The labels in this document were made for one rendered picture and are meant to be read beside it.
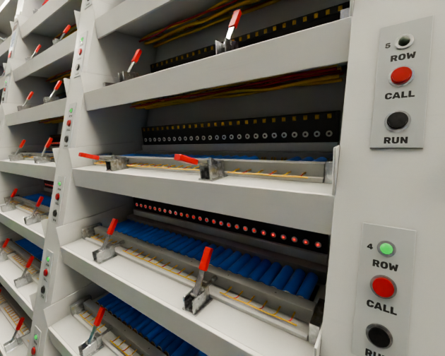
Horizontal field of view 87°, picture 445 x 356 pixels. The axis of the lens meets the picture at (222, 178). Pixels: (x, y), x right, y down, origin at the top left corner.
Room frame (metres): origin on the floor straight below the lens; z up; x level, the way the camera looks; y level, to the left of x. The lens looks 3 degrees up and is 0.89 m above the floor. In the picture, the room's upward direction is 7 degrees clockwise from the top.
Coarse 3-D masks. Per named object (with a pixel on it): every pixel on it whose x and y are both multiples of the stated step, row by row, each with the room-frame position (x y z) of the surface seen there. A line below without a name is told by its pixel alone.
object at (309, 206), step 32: (96, 160) 0.62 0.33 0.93; (128, 192) 0.47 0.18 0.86; (160, 192) 0.41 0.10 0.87; (192, 192) 0.36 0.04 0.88; (224, 192) 0.33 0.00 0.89; (256, 192) 0.30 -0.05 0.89; (288, 192) 0.27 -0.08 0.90; (320, 192) 0.26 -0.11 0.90; (288, 224) 0.28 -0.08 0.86; (320, 224) 0.26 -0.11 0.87
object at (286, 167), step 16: (144, 160) 0.51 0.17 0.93; (160, 160) 0.47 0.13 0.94; (176, 160) 0.45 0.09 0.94; (224, 160) 0.38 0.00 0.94; (240, 160) 0.37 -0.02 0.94; (256, 160) 0.36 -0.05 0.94; (272, 160) 0.35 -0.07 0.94; (288, 160) 0.34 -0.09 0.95; (272, 176) 0.32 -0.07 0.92; (288, 176) 0.31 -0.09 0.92; (320, 176) 0.30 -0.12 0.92
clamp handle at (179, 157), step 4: (176, 156) 0.30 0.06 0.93; (180, 156) 0.30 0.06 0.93; (184, 156) 0.31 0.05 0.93; (180, 160) 0.30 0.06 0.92; (184, 160) 0.31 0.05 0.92; (188, 160) 0.31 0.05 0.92; (192, 160) 0.32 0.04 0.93; (196, 160) 0.33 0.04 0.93; (208, 160) 0.36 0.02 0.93; (212, 160) 0.36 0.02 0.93; (192, 164) 0.32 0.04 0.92; (196, 164) 0.33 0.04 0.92; (200, 164) 0.33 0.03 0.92; (204, 164) 0.34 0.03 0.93; (208, 164) 0.36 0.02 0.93; (212, 164) 0.36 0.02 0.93
